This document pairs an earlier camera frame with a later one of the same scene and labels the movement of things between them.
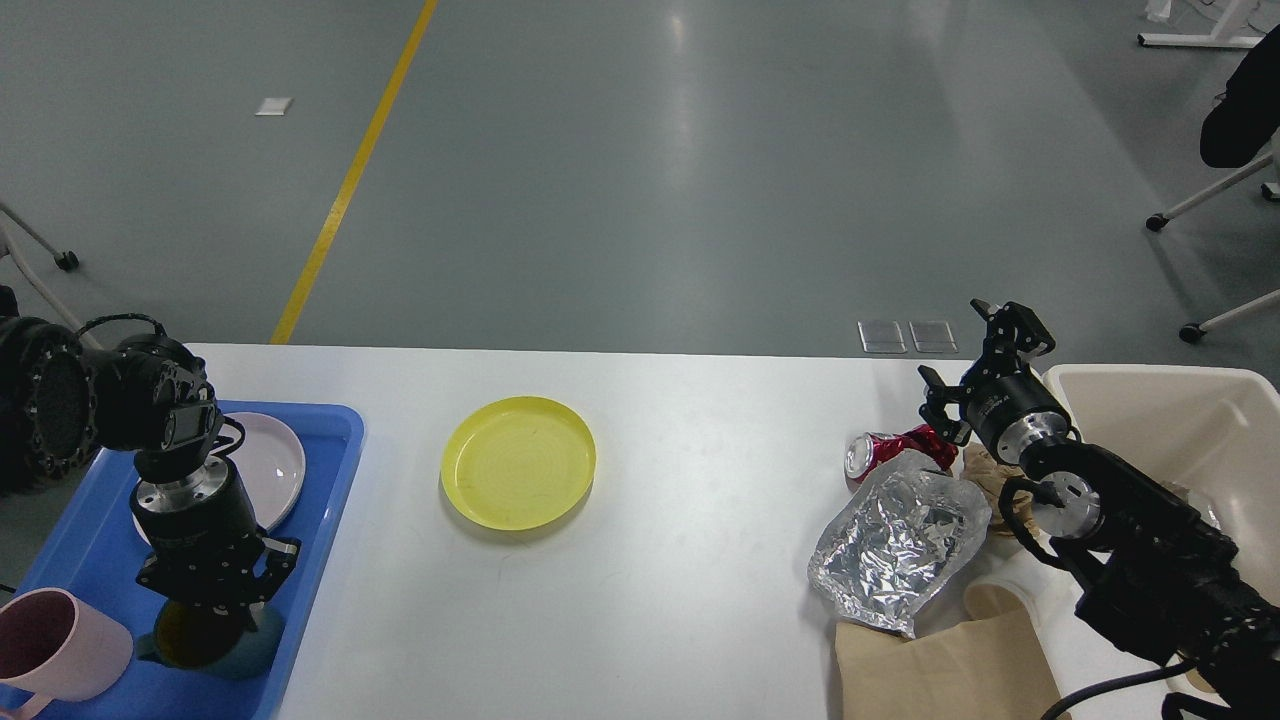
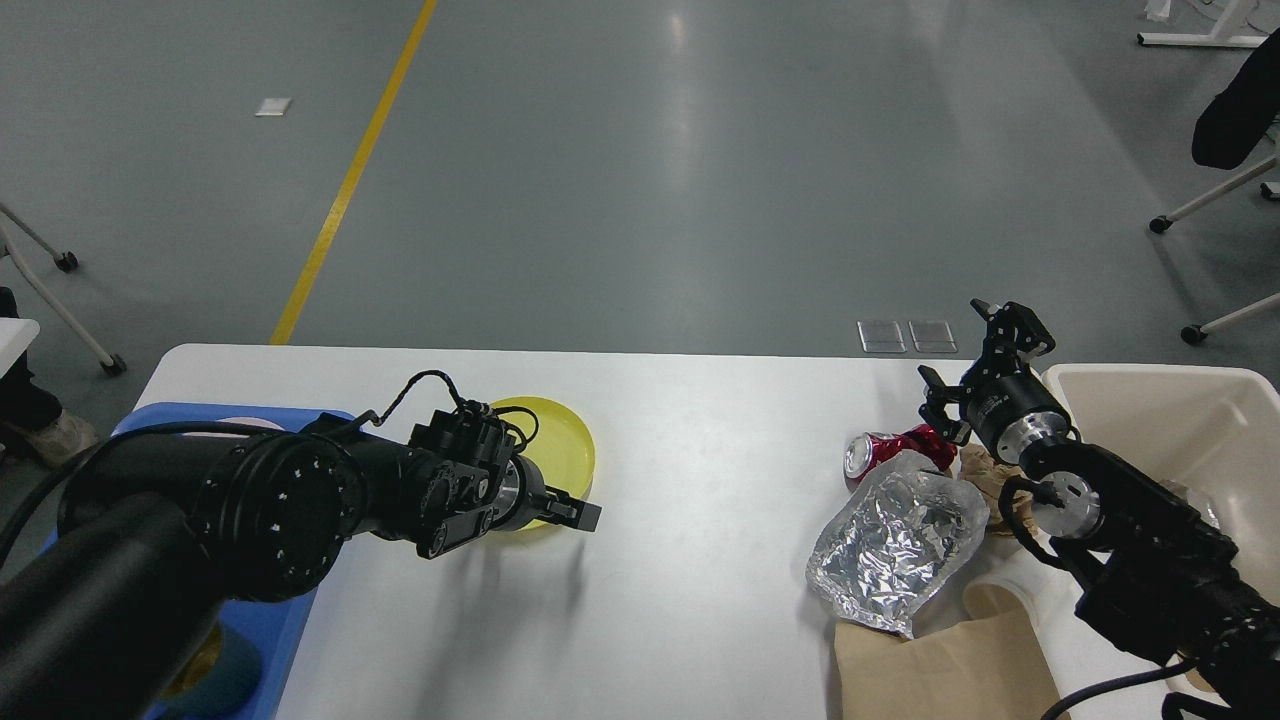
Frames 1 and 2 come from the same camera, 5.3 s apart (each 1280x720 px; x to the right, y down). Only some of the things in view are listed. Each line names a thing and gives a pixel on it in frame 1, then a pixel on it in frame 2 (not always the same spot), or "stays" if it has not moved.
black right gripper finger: [1013, 331] stays
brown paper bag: [985, 668] stays
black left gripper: [203, 544] → [520, 496]
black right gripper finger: [933, 412] stays
